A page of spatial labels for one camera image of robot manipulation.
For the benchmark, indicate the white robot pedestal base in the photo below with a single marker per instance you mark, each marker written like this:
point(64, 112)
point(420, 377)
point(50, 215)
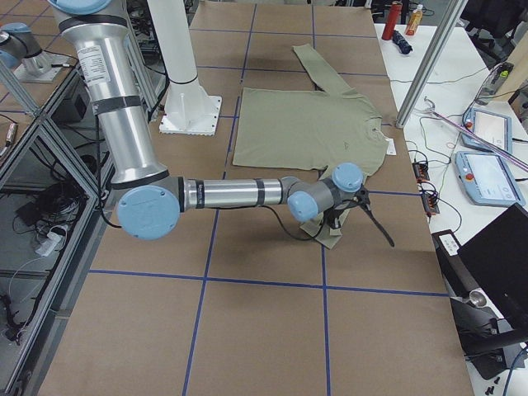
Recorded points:
point(188, 108)

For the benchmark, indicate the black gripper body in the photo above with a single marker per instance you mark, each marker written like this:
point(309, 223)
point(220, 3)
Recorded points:
point(335, 218)

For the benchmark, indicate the orange drink bottle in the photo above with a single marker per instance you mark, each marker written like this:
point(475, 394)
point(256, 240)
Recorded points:
point(414, 20)

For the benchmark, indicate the red water bottle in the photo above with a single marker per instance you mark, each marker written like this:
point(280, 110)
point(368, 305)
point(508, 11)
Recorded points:
point(392, 19)

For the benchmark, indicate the folded dark blue umbrella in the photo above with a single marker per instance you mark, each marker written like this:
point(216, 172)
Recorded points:
point(403, 46)

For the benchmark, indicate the far blue teach pendant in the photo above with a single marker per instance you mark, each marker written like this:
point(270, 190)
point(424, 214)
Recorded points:
point(492, 127)

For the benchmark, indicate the black box with label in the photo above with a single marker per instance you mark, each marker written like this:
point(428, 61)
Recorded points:
point(453, 269)

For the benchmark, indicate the orange circuit board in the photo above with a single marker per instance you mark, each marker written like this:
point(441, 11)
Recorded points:
point(430, 203)
point(420, 170)

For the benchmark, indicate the blue teach pendant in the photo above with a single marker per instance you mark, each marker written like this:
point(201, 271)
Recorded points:
point(487, 180)
point(492, 127)

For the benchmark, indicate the olive green long-sleeve shirt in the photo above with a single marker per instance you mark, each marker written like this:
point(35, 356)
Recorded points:
point(335, 129)

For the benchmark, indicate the white power strip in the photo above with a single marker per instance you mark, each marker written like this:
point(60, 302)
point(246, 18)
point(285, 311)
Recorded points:
point(51, 242)

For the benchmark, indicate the aluminium frame post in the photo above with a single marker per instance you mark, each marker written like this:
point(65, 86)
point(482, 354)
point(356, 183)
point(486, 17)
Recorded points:
point(438, 42)

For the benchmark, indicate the white paper hang tag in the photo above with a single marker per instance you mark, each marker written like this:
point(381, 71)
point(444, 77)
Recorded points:
point(391, 149)

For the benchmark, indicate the near blue teach pendant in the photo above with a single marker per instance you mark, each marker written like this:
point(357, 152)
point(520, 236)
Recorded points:
point(487, 180)

